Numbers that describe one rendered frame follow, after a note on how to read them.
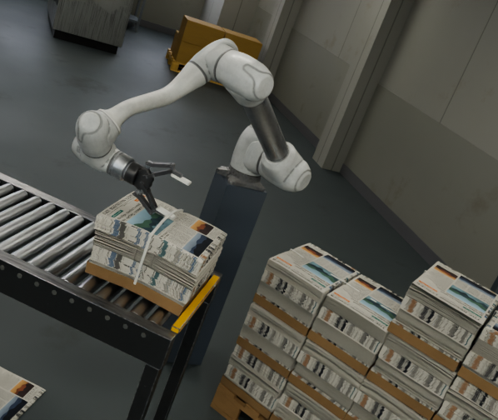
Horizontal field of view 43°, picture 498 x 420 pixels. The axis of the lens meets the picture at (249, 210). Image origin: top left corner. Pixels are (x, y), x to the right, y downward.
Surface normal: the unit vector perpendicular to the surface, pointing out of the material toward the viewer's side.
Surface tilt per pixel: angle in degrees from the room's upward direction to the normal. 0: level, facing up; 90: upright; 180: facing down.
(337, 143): 90
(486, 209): 90
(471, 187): 90
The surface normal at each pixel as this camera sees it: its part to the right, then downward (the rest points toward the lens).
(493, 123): -0.90, -0.18
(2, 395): 0.34, -0.87
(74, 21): 0.31, 0.47
